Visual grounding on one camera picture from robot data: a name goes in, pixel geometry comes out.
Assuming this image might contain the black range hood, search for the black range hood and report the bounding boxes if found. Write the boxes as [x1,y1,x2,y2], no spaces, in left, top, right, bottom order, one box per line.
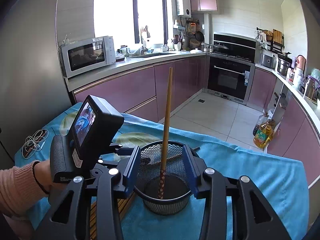
[213,32,257,63]

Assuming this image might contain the black mesh utensil holder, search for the black mesh utensil holder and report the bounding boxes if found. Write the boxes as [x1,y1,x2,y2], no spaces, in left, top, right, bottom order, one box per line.
[134,141,191,216]

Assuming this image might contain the silver refrigerator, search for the silver refrigerator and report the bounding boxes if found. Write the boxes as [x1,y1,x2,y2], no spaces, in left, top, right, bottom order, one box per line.
[1,0,71,169]

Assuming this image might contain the white earphone cable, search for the white earphone cable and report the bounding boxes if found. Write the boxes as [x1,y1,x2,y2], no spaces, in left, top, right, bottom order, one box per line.
[22,128,49,159]

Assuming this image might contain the wooden chopstick red patterned end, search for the wooden chopstick red patterned end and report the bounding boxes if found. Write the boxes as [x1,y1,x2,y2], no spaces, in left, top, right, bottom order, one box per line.
[158,67,173,199]

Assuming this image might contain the pink lower cabinets right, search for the pink lower cabinets right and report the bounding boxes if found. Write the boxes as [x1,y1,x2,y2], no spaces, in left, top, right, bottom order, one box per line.
[247,64,319,187]

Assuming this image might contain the kitchen window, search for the kitchen window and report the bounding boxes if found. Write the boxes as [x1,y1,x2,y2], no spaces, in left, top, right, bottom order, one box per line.
[93,0,168,49]

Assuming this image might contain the pink cabinets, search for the pink cabinets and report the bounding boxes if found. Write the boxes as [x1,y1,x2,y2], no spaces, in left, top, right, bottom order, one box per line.
[247,64,319,187]
[72,54,207,122]

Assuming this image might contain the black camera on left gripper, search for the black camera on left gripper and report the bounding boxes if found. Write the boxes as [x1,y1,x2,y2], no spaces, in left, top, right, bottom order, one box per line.
[70,95,124,170]

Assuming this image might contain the black wall spice rack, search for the black wall spice rack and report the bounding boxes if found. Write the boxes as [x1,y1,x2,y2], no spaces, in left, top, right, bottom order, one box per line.
[255,27,285,54]

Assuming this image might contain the pink lower cabinets left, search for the pink lower cabinets left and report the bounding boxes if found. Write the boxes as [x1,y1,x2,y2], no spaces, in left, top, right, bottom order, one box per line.
[72,54,207,122]

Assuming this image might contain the steel stock pot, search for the steel stock pot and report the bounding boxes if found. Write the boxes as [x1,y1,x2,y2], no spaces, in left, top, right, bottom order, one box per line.
[277,58,292,76]

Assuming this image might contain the silver rice cooker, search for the silver rice cooker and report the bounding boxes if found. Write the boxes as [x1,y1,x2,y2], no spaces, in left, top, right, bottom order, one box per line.
[259,53,276,69]

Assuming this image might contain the white microwave oven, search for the white microwave oven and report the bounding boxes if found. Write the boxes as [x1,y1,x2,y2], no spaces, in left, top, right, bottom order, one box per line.
[60,36,116,78]

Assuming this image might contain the white water heater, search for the white water heater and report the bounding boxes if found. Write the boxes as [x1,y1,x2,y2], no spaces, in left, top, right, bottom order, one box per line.
[176,0,191,18]

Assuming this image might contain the person left hand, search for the person left hand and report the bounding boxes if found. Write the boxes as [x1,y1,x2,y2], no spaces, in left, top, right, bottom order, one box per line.
[34,159,66,192]

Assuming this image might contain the yellow cooking oil bottle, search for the yellow cooking oil bottle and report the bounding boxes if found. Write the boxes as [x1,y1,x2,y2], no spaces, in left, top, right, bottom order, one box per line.
[253,120,273,149]

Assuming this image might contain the pink thermos jug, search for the pink thermos jug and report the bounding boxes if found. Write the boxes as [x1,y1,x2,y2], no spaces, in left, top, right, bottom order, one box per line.
[296,55,306,71]

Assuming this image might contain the black built-in oven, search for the black built-in oven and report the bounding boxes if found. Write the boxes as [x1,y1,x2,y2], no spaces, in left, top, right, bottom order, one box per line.
[207,56,255,105]

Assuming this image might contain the blue floral tablecloth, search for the blue floral tablecloth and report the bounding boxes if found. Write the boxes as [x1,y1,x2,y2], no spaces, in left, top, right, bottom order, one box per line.
[27,114,309,239]

